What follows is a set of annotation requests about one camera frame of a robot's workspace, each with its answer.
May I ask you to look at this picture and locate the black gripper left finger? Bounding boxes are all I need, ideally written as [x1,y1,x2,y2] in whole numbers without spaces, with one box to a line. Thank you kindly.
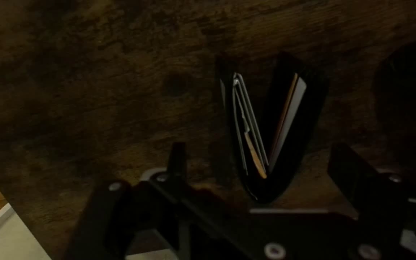
[62,140,191,260]

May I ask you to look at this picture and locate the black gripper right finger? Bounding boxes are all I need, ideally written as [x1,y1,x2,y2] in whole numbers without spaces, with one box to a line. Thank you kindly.
[326,143,416,260]

